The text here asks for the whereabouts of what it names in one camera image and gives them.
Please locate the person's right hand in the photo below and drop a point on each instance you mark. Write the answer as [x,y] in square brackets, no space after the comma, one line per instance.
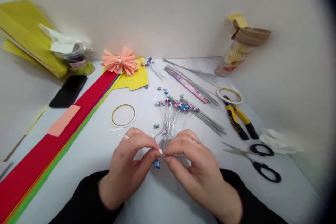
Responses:
[202,171]

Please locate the person's left hand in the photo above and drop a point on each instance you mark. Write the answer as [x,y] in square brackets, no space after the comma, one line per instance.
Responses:
[123,169]

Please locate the blue paper star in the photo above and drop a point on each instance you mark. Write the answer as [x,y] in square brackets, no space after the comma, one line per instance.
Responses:
[157,164]

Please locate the white tape scrap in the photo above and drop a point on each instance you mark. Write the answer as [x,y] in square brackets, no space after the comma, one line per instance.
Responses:
[116,129]

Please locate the white tape roll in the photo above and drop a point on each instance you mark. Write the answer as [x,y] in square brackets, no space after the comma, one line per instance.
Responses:
[123,115]
[230,95]

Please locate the yellow black pliers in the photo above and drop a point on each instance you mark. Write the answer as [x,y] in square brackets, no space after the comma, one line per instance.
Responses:
[240,120]

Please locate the stack of coloured paper sheets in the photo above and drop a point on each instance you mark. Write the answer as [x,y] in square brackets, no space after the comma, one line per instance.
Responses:
[52,150]

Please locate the peach paper piece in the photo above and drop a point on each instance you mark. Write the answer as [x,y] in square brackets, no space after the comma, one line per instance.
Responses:
[64,120]

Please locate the crumpled white tissue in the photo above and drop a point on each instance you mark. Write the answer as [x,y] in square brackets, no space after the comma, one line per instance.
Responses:
[279,141]

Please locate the pink patterned paper strips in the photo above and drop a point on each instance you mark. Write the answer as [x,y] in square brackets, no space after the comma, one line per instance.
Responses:
[187,85]

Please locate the small yellow paper sheets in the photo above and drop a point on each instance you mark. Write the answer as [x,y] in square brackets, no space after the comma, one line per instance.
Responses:
[136,78]

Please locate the black smartphone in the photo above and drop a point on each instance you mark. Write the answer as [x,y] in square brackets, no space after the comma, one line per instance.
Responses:
[68,90]

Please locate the peach crepe paper flower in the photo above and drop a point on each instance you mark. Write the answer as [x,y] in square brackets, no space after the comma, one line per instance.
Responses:
[120,62]

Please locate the clear plastic cup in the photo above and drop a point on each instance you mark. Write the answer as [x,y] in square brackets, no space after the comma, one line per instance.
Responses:
[78,62]

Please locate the clear bottle with beige lid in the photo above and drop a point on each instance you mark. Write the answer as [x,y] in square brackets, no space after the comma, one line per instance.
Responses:
[237,50]

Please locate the white tissue in cup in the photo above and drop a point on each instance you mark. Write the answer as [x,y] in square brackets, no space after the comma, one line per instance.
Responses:
[63,40]

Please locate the large yellow paper roll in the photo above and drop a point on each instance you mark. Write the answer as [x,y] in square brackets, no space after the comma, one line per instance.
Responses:
[26,37]

